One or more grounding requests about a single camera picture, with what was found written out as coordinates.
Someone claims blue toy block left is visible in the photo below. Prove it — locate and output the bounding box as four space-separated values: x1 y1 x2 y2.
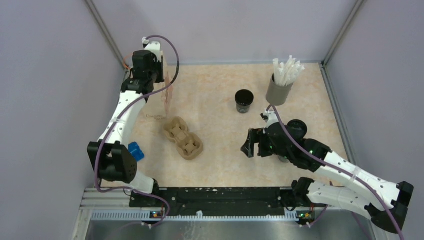
128 142 145 162

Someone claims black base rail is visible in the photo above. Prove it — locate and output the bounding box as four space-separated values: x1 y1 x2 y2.
158 186 299 218

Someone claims bundle of white straws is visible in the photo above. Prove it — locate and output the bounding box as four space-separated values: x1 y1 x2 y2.
272 55 305 87

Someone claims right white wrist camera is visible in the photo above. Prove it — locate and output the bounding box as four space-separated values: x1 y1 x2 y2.
260 110 280 129

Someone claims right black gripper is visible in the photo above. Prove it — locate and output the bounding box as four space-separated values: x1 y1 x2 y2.
241 127 291 160

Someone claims stack of black lids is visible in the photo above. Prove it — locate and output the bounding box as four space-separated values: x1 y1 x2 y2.
286 119 308 141

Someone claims grey cylindrical straw holder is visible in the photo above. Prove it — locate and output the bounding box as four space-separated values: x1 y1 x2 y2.
265 74 294 106

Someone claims single black coffee cup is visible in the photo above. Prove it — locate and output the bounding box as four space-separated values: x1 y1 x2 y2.
278 155 289 163

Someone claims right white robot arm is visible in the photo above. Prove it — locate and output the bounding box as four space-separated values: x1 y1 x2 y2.
240 119 414 234

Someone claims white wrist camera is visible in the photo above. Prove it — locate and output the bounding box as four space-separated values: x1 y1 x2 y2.
142 37 163 62
260 110 280 129

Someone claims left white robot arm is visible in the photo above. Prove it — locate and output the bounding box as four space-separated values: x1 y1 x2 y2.
87 50 164 207

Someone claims brown pulp cup carrier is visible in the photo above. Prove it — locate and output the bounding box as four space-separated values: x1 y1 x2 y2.
162 116 204 161

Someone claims stack of black cups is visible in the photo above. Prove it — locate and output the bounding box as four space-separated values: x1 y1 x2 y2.
234 89 254 114

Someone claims beige paper takeout bag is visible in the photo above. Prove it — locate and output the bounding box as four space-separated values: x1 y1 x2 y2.
121 51 173 121

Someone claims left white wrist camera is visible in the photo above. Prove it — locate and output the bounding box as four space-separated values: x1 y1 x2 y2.
142 37 163 62

